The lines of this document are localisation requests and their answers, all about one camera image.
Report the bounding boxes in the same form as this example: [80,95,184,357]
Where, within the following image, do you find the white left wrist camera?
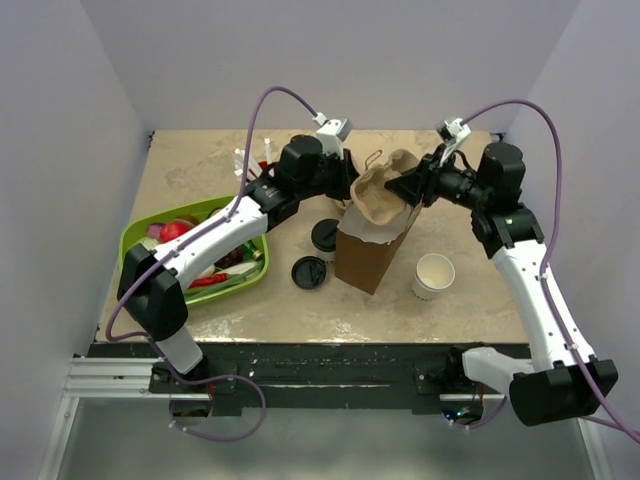
[315,117,353,157]

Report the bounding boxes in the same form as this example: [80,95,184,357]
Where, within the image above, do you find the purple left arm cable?
[104,85,326,442]

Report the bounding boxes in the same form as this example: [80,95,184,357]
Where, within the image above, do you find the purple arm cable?
[104,85,326,442]
[462,98,640,444]

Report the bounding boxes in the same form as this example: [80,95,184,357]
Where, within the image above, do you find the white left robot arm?
[117,132,358,392]

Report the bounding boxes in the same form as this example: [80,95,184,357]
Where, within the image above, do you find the red toy chili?
[189,273,229,289]

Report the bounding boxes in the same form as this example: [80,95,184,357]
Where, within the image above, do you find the brown paper bag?
[335,200,420,295]

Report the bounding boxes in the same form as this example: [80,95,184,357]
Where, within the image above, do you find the red toy apple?
[159,221,193,243]

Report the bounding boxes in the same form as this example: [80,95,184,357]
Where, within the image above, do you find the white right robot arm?
[385,143,618,426]

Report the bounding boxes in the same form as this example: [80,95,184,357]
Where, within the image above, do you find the toy purple grapes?
[216,248,244,270]

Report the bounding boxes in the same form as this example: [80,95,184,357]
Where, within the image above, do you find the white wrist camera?
[435,118,471,160]
[315,117,353,157]

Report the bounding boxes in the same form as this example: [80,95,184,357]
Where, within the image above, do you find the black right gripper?
[387,143,490,211]

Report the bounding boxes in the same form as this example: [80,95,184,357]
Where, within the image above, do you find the white toy radish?
[198,261,262,279]

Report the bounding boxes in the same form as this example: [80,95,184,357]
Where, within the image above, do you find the black coffee lid on table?
[291,256,327,290]

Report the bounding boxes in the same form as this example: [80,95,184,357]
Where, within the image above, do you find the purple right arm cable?
[462,98,640,444]

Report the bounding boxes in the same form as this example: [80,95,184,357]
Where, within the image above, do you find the white paper cup stack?
[412,253,456,301]

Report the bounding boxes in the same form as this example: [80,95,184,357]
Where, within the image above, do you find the green toy cabbage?
[138,237,160,251]

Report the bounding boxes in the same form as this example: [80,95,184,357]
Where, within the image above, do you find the cardboard cup carrier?
[350,149,419,226]
[332,199,351,216]

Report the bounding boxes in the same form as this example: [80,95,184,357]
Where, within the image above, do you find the black coffee lid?
[291,256,327,290]
[311,218,339,252]

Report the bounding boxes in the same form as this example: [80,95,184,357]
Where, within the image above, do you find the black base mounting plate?
[87,341,556,417]

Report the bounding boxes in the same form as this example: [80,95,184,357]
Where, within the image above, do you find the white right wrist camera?
[435,118,471,160]

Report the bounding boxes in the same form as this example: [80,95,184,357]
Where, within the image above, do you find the green plastic tray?
[119,195,270,307]

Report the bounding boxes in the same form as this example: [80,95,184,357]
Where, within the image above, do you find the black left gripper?
[297,147,368,201]

